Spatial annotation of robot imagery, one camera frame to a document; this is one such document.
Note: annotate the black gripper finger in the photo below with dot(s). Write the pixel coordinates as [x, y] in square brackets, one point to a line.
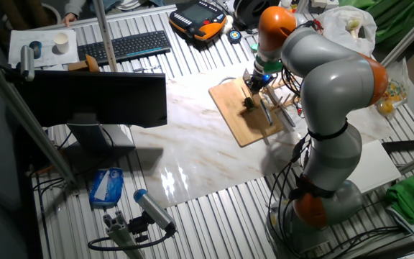
[258, 98]
[248, 100]

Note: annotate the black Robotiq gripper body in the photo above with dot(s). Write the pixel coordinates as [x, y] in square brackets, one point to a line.
[261, 81]

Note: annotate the green cucumber piece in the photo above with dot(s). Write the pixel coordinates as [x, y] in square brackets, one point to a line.
[250, 106]

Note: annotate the steel cleaver knife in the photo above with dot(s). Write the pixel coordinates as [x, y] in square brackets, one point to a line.
[266, 113]

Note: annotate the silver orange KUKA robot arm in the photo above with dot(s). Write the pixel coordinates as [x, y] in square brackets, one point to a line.
[332, 79]

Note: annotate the grey sleeved forearm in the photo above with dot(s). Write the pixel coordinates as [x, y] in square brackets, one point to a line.
[75, 6]

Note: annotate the person's bare hand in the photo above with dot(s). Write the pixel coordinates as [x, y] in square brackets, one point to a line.
[69, 18]

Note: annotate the wooden peg knife rack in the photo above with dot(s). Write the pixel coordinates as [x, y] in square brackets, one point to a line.
[280, 85]

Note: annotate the wooden cutting board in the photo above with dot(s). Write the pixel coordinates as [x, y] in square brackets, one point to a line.
[228, 104]

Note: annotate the steel kitchen knife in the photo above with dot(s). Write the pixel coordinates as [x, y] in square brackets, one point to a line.
[283, 113]
[290, 121]

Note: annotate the small white rounded object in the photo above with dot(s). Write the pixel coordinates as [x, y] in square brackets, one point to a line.
[227, 24]

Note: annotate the white marble pattern mat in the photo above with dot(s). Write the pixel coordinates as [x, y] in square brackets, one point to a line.
[200, 154]

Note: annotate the black orange teach pendant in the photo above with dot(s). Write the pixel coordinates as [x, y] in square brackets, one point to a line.
[196, 18]

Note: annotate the white plastic bag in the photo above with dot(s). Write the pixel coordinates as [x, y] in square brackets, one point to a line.
[340, 25]

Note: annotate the black computer keyboard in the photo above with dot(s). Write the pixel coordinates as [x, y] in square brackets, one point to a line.
[124, 46]

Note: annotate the white flat box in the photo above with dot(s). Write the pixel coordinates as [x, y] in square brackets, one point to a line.
[376, 169]

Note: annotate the green cloth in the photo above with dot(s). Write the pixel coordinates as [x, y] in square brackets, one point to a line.
[401, 18]
[412, 198]

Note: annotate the black computer monitor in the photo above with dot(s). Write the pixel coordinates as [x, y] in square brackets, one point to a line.
[92, 97]

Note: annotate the black flat bar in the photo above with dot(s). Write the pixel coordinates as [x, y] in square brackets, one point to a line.
[408, 145]

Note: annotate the blue tissue pack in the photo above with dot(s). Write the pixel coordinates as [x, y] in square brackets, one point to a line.
[106, 187]

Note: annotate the small wooden block object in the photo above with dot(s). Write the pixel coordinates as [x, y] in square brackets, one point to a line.
[85, 64]

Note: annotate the white paper cup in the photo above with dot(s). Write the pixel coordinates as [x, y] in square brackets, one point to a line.
[61, 43]

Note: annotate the white paper sheets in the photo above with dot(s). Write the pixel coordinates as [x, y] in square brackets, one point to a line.
[20, 43]

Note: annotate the green printed mount bracket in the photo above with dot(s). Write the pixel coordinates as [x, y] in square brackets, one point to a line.
[273, 66]

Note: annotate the silver camera with blue end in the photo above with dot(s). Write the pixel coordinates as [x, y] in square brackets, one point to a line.
[153, 208]

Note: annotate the black camera clamp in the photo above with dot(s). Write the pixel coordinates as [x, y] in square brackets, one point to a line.
[138, 226]

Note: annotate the aluminium camera bracket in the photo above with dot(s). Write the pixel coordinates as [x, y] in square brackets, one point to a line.
[120, 234]

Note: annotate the aluminium diagonal frame beam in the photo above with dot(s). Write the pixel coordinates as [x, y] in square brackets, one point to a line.
[31, 126]

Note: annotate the silver depth camera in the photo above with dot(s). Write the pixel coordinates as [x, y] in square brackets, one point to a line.
[27, 63]

